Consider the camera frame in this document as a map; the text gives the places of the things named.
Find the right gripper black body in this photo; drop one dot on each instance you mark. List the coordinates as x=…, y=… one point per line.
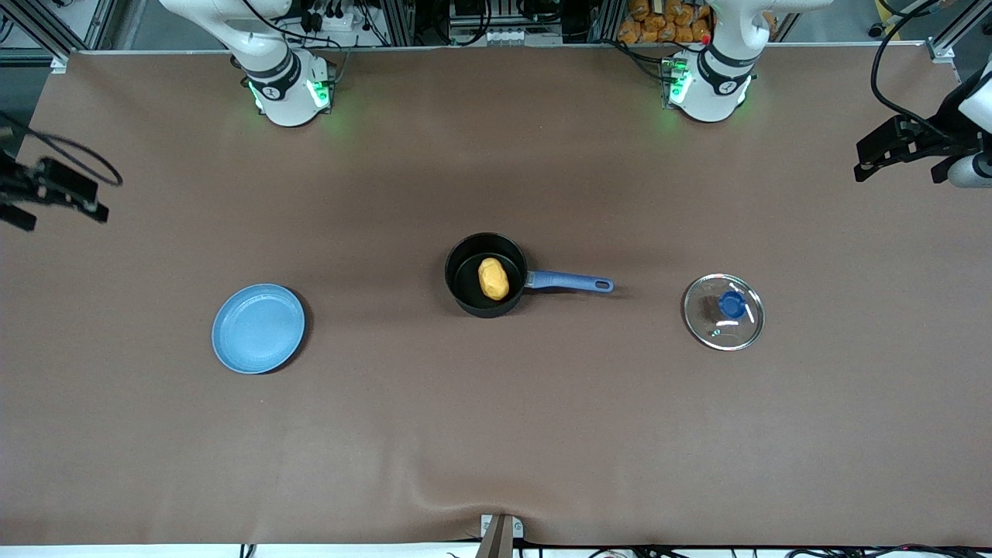
x=17, y=188

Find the glass lid with blue knob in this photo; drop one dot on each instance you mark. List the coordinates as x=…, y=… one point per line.
x=732, y=304

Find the white power strip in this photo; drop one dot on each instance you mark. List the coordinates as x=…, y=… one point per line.
x=341, y=31

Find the bag of orange items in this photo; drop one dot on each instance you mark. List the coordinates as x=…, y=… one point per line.
x=659, y=23

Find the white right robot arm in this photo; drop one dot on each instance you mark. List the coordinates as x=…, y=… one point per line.
x=283, y=93

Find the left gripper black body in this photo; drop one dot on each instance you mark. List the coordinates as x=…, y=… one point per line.
x=928, y=142

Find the blue round plate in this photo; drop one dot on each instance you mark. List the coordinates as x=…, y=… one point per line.
x=260, y=329

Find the white terminal block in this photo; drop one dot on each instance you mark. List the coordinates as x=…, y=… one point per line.
x=508, y=36

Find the brown table cover mat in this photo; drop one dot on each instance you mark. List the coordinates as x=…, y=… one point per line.
x=697, y=434

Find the grey metal table bracket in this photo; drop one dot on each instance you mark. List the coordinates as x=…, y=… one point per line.
x=518, y=528

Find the yellow potato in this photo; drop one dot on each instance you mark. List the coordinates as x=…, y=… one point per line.
x=494, y=279

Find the aluminium frame corner post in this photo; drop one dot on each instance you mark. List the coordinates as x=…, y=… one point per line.
x=957, y=31

